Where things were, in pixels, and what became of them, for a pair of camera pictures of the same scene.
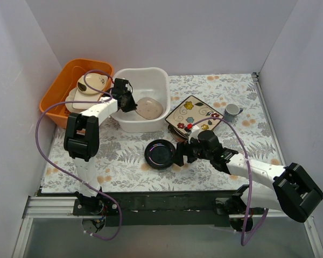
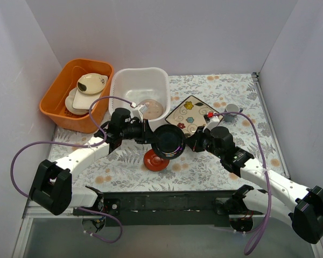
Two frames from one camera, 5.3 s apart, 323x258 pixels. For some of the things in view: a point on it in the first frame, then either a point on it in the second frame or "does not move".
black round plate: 159,153 -> 168,142
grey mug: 231,111 does not move
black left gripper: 128,102 -> 146,131
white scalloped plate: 70,97 does not move
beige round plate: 97,80 does not move
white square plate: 79,96 does not move
